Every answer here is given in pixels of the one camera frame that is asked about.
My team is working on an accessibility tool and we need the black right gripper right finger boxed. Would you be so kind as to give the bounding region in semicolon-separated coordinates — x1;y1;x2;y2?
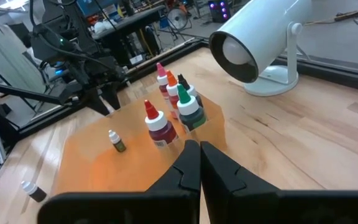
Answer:
200;141;280;224

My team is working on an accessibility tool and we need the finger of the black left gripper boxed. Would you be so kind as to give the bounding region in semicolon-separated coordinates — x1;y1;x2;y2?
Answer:
103;82;122;111
84;88;111;116

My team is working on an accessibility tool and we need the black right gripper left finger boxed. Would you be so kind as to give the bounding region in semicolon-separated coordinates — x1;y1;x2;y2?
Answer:
147;139;202;192

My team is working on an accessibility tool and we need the red-capped food coloring bottle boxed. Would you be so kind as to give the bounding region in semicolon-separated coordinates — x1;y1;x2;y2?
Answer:
144;99;179;149

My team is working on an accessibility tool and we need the pink-capped food coloring bottle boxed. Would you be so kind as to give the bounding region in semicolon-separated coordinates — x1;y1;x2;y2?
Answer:
156;62;169;100

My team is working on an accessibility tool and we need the green-capped food coloring bottle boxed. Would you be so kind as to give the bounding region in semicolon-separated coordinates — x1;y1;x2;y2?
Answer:
176;83;207;133

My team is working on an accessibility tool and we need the orange-capped food coloring bottle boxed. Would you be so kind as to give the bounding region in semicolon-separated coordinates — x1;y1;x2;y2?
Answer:
165;70;180;119

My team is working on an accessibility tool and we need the black-capped food coloring bottle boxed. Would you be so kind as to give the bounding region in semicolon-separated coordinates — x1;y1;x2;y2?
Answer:
177;73;203;108

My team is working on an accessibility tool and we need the black work table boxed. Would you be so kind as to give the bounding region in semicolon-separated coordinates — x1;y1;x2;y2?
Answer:
91;4;167;68

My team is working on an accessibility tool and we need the translucent orange plastic tray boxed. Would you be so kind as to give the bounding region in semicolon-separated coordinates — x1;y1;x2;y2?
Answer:
53;93;228;195

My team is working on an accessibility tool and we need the round floor fan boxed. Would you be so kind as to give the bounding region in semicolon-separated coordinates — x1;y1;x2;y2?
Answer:
166;7;189;32

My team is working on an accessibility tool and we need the computer with purple lights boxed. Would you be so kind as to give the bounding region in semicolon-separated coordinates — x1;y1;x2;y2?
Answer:
208;0;232;23

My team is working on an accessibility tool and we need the white cylindrical camera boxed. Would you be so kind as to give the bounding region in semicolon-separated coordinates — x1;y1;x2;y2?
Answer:
209;0;312;97

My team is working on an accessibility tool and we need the floor power strip cable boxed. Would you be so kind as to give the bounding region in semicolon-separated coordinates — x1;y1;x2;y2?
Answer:
303;9;358;27

